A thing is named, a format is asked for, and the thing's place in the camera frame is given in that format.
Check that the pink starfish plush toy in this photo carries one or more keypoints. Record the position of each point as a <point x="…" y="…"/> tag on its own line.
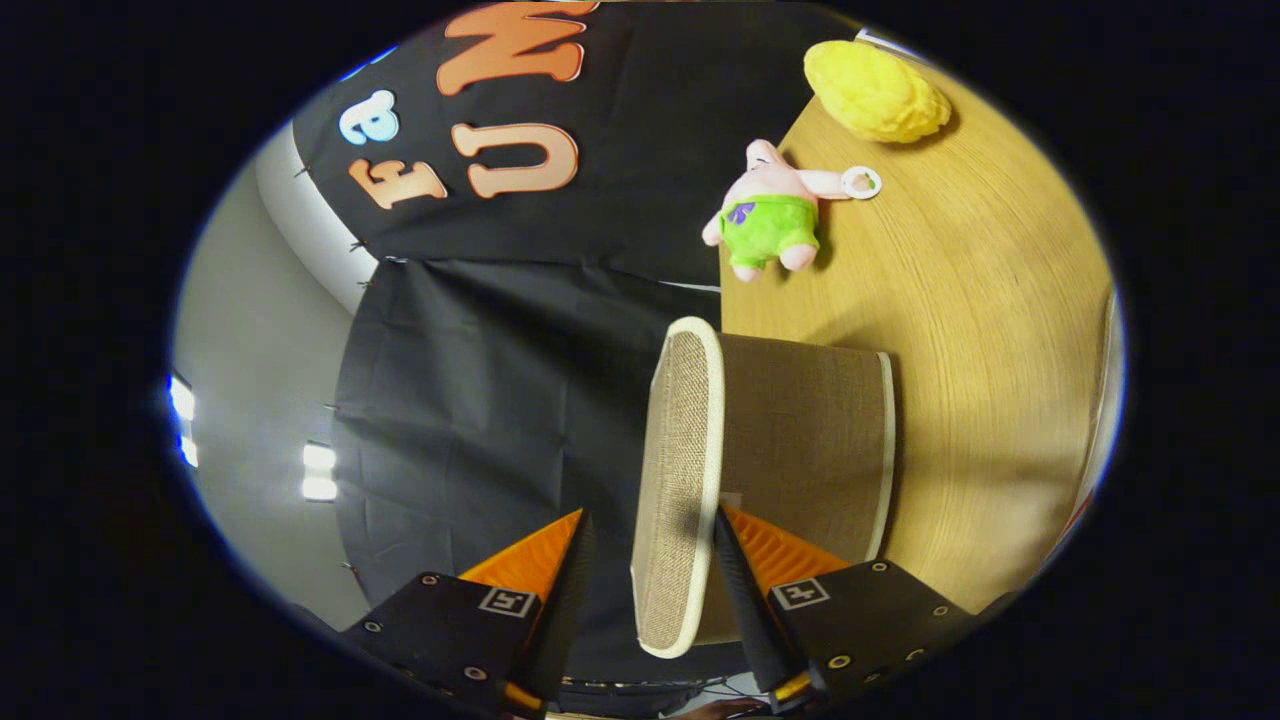
<point x="770" y="225"/>

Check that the woven storage box lid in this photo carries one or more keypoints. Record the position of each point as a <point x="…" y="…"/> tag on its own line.
<point x="680" y="450"/>

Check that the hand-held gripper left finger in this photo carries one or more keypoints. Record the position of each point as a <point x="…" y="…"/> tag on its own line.
<point x="570" y="620"/>

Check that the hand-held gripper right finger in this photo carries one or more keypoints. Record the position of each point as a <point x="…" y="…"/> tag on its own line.
<point x="750" y="620"/>

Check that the ceiling light panel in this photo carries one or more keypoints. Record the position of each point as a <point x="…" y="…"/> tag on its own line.
<point x="182" y="420"/>
<point x="320" y="472"/>

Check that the brown fabric storage box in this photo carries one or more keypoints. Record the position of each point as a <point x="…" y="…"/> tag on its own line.
<point x="800" y="430"/>

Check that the yellow textured plush toy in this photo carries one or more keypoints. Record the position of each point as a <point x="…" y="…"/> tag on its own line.
<point x="875" y="95"/>

